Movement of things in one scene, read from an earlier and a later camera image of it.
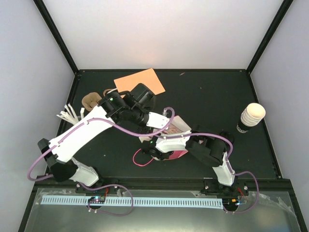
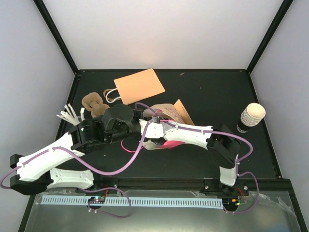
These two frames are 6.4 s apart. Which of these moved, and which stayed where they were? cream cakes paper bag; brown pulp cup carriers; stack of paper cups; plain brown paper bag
Moved: cream cakes paper bag
Stayed: plain brown paper bag; stack of paper cups; brown pulp cup carriers
